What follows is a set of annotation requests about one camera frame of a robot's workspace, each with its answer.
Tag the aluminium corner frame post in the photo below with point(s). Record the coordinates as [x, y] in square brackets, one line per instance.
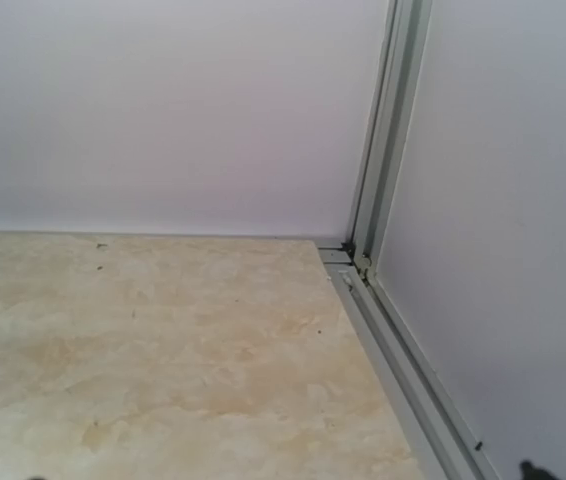
[442, 441]

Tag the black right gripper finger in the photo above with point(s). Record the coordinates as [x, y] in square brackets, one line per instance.
[530, 471]

